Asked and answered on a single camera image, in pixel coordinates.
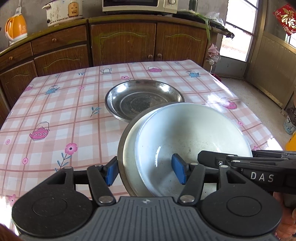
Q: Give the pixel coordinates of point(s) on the cream microwave oven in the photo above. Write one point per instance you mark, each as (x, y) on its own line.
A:
(166, 6)

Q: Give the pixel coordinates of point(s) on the white rice cooker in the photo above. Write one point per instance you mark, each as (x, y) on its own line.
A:
(61, 11)

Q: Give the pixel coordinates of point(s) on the green thermos bottle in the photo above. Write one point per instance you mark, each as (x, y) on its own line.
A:
(193, 5)

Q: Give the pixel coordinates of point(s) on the red paper door decoration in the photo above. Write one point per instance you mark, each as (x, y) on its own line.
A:
(286, 16)

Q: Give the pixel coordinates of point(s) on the orange electric kettle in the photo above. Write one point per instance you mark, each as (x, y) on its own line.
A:
(16, 29)

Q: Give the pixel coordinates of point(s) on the blue floral ceramic bowl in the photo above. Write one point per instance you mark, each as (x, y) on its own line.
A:
(211, 130)

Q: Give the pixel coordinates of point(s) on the right hand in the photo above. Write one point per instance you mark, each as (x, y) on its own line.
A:
(286, 228)

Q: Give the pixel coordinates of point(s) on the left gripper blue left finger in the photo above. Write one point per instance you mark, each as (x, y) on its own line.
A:
(100, 178)

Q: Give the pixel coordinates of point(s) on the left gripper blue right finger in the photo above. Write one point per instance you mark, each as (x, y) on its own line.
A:
(192, 177)

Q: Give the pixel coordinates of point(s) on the small steel bowl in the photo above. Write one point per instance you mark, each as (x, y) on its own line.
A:
(147, 145)

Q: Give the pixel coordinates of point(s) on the white ceramic bowl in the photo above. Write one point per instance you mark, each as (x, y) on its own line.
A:
(128, 170)

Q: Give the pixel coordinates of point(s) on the brown wooden cabinet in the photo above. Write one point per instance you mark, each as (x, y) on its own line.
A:
(100, 41)

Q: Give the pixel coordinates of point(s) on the pink plaid tablecloth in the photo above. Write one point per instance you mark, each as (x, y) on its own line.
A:
(61, 120)

